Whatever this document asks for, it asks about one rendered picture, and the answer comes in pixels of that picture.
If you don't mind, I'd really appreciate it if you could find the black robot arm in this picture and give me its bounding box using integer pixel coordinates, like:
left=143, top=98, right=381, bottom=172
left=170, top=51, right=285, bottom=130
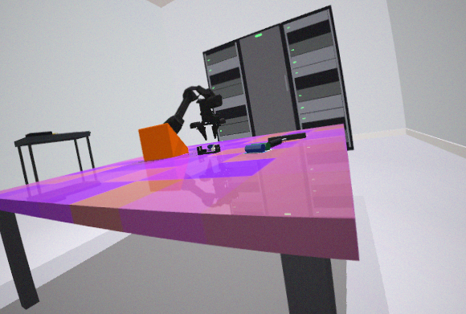
left=164, top=85, right=223, bottom=134

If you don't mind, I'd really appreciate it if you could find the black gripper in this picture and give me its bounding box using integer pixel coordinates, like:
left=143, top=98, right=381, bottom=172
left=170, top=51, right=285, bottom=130
left=190, top=109, right=226, bottom=141

